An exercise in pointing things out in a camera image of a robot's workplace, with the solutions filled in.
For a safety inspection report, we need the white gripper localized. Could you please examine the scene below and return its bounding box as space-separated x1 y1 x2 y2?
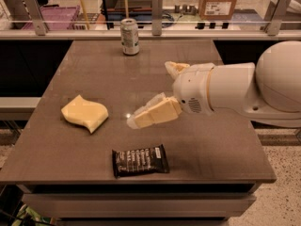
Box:
127 61 214 129

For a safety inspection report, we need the yellow wavy sponge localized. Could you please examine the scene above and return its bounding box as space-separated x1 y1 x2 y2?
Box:
61 95 109 134

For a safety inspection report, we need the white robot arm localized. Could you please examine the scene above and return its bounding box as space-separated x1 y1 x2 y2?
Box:
127 40 301 129

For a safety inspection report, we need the green 7up can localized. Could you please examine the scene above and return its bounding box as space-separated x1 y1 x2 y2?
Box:
120 18 139 56

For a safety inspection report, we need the black snack bar wrapper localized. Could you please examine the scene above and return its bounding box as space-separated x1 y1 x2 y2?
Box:
112 144 169 178

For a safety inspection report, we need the brown cardboard box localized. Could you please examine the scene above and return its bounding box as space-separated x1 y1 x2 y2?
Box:
198 0 237 20

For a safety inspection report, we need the purple plastic crate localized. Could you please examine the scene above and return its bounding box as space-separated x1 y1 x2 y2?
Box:
21 5 81 31

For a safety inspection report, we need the yellow wooden stick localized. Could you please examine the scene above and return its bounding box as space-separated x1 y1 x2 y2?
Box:
79 0 90 30

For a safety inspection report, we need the middle metal railing post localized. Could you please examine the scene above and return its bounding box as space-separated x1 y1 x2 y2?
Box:
151 0 163 36

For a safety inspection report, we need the metal railing post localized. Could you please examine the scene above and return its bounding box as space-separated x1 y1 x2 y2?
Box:
24 0 48 36
151 0 163 36
264 0 291 36

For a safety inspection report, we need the right metal railing post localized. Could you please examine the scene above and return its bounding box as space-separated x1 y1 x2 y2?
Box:
264 0 291 36

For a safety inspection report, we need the left metal railing post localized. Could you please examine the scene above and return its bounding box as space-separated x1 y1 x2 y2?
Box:
24 0 48 36

